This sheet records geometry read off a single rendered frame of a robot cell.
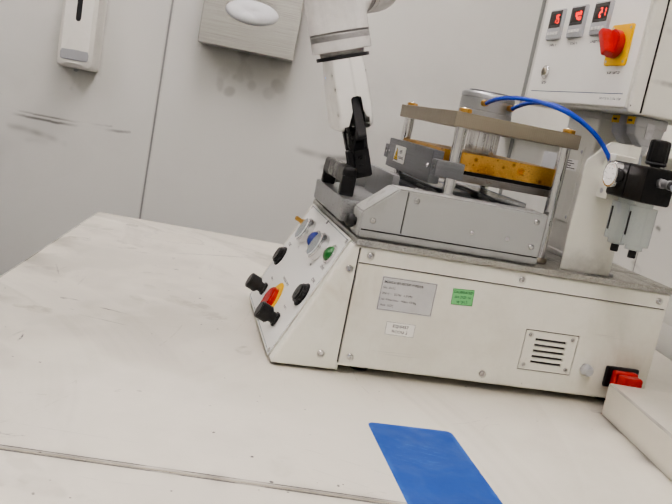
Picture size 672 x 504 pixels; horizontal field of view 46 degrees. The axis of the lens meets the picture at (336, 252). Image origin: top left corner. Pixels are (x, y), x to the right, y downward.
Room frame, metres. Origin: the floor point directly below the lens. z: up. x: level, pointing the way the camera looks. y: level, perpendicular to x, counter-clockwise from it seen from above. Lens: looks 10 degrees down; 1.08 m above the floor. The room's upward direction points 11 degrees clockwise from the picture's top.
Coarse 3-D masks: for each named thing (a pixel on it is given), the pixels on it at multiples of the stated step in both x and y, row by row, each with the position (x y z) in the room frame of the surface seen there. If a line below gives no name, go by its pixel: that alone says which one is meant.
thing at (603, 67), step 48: (576, 0) 1.29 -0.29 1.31; (624, 0) 1.15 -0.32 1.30; (576, 48) 1.25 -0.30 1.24; (624, 48) 1.11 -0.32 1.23; (528, 96) 1.38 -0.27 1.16; (576, 96) 1.21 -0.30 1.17; (624, 96) 1.09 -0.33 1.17; (624, 144) 1.09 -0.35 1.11; (576, 192) 1.21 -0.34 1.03; (576, 240) 1.08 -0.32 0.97
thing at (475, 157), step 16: (432, 144) 1.17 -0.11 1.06; (480, 144) 1.19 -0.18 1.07; (448, 160) 1.09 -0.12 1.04; (464, 160) 1.09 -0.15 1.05; (480, 160) 1.10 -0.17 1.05; (496, 160) 1.10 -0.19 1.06; (512, 160) 1.16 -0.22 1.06; (464, 176) 1.09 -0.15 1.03; (480, 176) 1.10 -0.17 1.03; (496, 176) 1.10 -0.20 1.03; (512, 176) 1.11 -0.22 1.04; (528, 176) 1.11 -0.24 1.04; (544, 176) 1.12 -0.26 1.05; (528, 192) 1.11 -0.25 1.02; (544, 192) 1.12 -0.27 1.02
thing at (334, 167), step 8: (328, 160) 1.20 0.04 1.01; (336, 160) 1.17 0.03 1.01; (328, 168) 1.19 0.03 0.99; (336, 168) 1.13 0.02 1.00; (344, 168) 1.09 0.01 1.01; (352, 168) 1.09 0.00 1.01; (328, 176) 1.22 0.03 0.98; (336, 176) 1.12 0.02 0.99; (344, 176) 1.09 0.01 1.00; (352, 176) 1.09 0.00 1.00; (344, 184) 1.09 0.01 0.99; (352, 184) 1.09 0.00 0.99; (344, 192) 1.09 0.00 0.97; (352, 192) 1.09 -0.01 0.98
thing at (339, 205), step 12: (372, 168) 1.22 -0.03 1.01; (372, 180) 1.21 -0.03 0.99; (384, 180) 1.14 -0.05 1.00; (396, 180) 1.10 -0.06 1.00; (324, 192) 1.18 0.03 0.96; (336, 192) 1.11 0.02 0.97; (360, 192) 1.18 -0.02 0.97; (372, 192) 1.19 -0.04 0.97; (324, 204) 1.17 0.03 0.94; (336, 204) 1.09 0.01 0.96; (348, 204) 1.05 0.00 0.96; (336, 216) 1.07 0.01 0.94
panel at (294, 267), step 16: (320, 224) 1.19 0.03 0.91; (288, 240) 1.29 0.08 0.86; (336, 240) 1.06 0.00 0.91; (288, 256) 1.23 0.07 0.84; (304, 256) 1.15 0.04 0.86; (320, 256) 1.08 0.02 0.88; (336, 256) 1.02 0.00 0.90; (272, 272) 1.25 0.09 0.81; (288, 272) 1.17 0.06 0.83; (304, 272) 1.10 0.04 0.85; (320, 272) 1.03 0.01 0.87; (288, 288) 1.11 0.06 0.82; (256, 304) 1.21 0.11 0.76; (272, 304) 1.12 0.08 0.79; (288, 304) 1.06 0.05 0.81; (304, 304) 1.00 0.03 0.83; (288, 320) 1.02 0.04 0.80; (272, 336) 1.03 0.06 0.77
